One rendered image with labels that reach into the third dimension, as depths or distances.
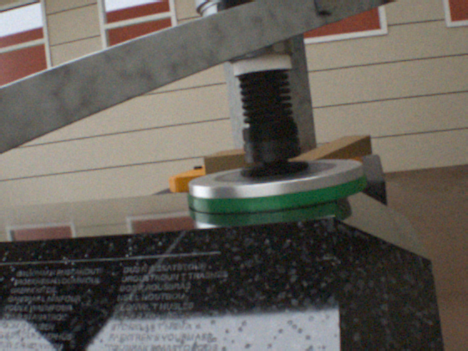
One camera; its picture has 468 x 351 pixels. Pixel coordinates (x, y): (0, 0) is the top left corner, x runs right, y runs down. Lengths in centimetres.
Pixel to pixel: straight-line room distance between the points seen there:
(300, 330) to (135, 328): 14
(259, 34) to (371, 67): 620
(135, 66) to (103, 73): 3
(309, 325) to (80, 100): 26
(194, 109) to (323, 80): 187
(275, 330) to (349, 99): 631
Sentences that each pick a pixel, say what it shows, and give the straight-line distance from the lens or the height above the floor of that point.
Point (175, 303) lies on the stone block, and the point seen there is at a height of 75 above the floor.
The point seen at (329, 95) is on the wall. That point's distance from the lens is 663.
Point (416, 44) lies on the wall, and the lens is 683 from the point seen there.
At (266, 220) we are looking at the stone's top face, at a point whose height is 80.
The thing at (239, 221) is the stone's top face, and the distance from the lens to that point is 44.
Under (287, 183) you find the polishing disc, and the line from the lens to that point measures 48.
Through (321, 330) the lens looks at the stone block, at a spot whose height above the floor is 73.
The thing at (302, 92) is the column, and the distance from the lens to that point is 130.
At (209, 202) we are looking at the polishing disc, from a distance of 51.
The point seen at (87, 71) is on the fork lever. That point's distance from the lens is 42.
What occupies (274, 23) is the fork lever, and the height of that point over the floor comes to 100.
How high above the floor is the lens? 89
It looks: 6 degrees down
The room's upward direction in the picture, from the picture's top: 7 degrees counter-clockwise
